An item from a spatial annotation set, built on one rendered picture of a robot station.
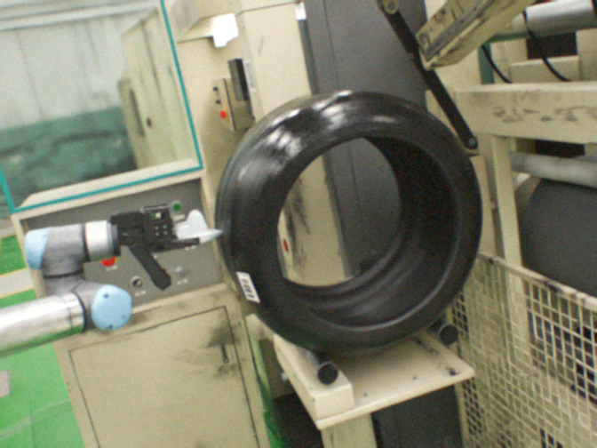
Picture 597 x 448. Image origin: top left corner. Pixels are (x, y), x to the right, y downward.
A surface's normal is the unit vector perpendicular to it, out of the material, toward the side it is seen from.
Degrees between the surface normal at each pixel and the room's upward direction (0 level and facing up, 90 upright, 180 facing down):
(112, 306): 90
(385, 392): 0
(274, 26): 90
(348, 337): 100
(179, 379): 90
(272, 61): 90
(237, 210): 73
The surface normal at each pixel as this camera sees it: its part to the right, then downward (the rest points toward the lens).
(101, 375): 0.27, 0.20
